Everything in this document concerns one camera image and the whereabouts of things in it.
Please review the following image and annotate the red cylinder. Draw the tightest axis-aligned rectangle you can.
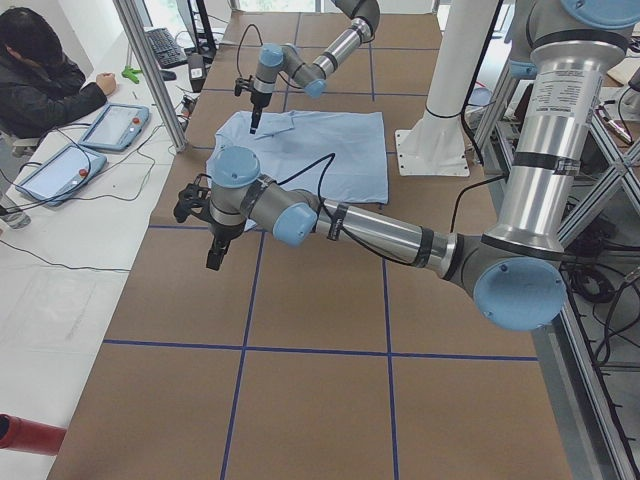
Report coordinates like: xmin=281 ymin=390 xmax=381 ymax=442
xmin=1 ymin=414 xmax=67 ymax=456

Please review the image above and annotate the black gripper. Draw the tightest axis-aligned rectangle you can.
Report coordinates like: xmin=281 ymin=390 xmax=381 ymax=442
xmin=173 ymin=183 xmax=235 ymax=271
xmin=234 ymin=76 xmax=270 ymax=134

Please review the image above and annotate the black computer mouse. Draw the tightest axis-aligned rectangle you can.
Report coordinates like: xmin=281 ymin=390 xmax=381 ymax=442
xmin=160 ymin=70 xmax=177 ymax=81

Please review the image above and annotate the green plastic object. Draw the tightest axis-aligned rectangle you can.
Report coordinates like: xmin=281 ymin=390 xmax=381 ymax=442
xmin=121 ymin=65 xmax=142 ymax=84

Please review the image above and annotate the black braided right cable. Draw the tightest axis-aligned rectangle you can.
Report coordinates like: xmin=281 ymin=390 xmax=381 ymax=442
xmin=235 ymin=23 xmax=281 ymax=81

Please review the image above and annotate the aluminium frame rack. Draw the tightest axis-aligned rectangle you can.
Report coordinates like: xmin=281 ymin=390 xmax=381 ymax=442
xmin=474 ymin=49 xmax=640 ymax=480

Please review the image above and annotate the black keyboard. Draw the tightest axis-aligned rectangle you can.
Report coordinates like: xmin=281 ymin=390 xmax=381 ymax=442
xmin=144 ymin=28 xmax=187 ymax=69

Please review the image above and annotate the blue teach pendant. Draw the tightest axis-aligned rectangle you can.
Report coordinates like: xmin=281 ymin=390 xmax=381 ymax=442
xmin=16 ymin=144 xmax=107 ymax=206
xmin=78 ymin=103 xmax=150 ymax=152

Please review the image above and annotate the person in black jacket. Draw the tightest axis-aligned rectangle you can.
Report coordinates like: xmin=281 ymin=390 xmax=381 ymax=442
xmin=1 ymin=7 xmax=117 ymax=139

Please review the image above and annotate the far blue teach pendant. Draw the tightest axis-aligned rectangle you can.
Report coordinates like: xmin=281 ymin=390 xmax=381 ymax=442
xmin=78 ymin=103 xmax=150 ymax=152

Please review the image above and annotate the aluminium frame post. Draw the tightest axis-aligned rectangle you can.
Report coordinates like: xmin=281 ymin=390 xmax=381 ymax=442
xmin=112 ymin=0 xmax=187 ymax=153

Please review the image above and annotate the light blue t-shirt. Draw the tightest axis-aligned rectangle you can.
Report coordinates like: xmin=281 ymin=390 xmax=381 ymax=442
xmin=206 ymin=111 xmax=389 ymax=204

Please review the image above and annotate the near blue teach pendant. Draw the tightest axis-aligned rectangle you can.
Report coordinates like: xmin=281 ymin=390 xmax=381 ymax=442
xmin=16 ymin=144 xmax=107 ymax=206

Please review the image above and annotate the black power adapter labelled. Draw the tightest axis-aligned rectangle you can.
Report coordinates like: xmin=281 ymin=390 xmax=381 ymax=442
xmin=187 ymin=53 xmax=207 ymax=93

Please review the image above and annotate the black braided cable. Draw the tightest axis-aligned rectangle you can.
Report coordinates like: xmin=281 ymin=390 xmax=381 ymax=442
xmin=235 ymin=23 xmax=281 ymax=81
xmin=279 ymin=151 xmax=451 ymax=266

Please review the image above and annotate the black braided left cable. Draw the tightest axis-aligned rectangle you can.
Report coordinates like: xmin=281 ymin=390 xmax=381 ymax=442
xmin=279 ymin=151 xmax=451 ymax=266

